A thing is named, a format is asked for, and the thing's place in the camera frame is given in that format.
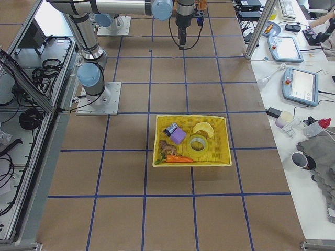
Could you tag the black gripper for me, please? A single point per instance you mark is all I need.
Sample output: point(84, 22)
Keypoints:
point(182, 22)

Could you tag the yellow tape roll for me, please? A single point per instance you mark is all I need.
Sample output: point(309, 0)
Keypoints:
point(197, 146)

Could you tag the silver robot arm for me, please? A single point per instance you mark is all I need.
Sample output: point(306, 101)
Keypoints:
point(77, 13)
point(184, 10)

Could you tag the small silver can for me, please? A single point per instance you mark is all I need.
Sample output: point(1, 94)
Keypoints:
point(170, 129)

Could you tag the yellow toy croissant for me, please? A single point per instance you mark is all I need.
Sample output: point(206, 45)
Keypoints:
point(204, 126)

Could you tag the purple foam block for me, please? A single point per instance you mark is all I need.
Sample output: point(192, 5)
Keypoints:
point(178, 136)

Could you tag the blue plate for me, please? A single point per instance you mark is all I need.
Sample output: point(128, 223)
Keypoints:
point(276, 30)

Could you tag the brass cylinder part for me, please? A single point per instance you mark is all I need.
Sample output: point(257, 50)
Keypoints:
point(268, 29)

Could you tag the far teach pendant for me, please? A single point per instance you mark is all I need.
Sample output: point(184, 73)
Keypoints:
point(284, 49)

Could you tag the teach pendant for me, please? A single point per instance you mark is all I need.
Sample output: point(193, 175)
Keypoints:
point(300, 86)
point(284, 49)

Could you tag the orange toy carrot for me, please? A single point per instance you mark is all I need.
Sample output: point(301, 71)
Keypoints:
point(174, 159)

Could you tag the black power adapter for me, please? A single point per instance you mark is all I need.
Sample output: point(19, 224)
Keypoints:
point(273, 112)

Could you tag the yellow woven basket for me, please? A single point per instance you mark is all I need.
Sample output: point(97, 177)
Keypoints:
point(218, 153)

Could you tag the lavender white cup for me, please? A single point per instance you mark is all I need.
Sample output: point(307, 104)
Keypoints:
point(283, 119)

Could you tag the near teach pendant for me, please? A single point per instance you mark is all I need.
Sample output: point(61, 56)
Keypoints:
point(300, 86)

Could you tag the clear bottle red cap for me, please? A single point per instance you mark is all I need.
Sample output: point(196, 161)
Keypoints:
point(317, 127)

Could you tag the black white mug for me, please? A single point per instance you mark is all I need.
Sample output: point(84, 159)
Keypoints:
point(303, 161)

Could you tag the grey cloth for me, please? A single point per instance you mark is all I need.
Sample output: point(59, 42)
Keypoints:
point(321, 150)

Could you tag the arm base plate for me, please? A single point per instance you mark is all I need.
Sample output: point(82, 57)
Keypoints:
point(107, 104)
point(120, 26)

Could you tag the aluminium frame post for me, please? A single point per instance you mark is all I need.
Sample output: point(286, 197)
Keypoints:
point(267, 11)

